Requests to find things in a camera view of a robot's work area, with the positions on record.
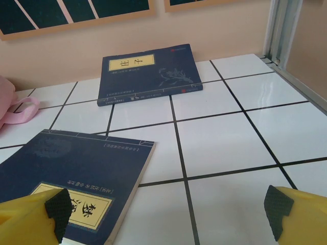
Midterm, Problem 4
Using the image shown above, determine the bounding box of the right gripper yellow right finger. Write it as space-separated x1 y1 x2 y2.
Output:
263 185 327 245

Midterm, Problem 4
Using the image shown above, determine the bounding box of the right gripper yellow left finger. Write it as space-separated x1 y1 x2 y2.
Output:
0 188 73 245

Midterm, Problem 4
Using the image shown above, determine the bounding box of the navy book with cloud print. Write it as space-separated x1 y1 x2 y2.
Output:
0 129 157 245

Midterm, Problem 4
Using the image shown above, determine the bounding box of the pink backpack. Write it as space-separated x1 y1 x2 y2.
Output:
0 75 41 134

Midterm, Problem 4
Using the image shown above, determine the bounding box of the navy book with flower drawing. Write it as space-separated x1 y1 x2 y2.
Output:
97 43 205 108

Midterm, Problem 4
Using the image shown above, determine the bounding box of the aluminium table side rail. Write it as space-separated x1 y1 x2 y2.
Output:
260 55 327 114

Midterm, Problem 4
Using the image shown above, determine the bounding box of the aluminium corner post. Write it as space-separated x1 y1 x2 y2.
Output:
260 0 301 69

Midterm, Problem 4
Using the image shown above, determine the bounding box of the wall panel with flower stems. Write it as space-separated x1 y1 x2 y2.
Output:
0 0 158 41

